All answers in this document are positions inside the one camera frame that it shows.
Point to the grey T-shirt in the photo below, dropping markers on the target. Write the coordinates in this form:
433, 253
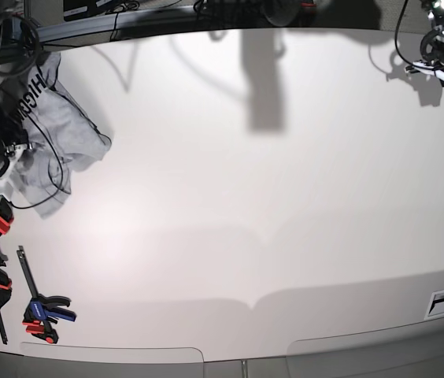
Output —
66, 139

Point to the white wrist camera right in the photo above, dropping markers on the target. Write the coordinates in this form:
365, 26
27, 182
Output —
6, 188

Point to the blue bar clamp on table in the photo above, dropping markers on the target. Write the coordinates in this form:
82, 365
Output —
43, 312

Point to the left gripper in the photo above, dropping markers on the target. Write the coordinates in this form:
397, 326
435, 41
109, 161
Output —
440, 71

